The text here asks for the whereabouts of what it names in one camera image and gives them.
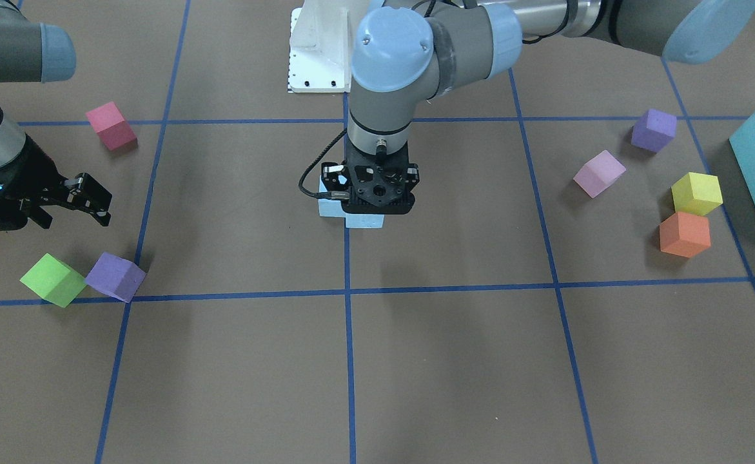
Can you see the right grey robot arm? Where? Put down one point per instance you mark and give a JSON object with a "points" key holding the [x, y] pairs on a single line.
{"points": [[29, 52]]}

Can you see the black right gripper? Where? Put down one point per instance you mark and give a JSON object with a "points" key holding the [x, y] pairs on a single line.
{"points": [[31, 173]]}

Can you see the magenta foam block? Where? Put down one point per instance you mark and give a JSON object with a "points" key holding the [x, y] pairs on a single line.
{"points": [[111, 126]]}

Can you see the orange foam block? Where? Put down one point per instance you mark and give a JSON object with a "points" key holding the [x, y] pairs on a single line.
{"points": [[684, 234]]}

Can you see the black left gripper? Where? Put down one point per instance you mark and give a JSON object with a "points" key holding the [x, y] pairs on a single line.
{"points": [[333, 173]]}

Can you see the light pink foam block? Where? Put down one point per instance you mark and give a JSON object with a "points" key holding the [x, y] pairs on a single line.
{"points": [[599, 173]]}

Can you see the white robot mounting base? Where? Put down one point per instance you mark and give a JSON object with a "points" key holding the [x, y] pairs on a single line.
{"points": [[321, 44]]}

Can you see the purple foam block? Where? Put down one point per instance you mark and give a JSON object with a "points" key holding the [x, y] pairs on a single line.
{"points": [[654, 130], [115, 277]]}

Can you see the green foam block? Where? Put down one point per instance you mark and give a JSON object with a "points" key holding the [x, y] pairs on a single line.
{"points": [[54, 281]]}

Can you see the light blue foam block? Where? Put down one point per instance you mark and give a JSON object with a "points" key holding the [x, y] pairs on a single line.
{"points": [[364, 221], [329, 208]]}

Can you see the yellow foam block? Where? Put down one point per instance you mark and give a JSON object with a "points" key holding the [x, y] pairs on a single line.
{"points": [[696, 193]]}

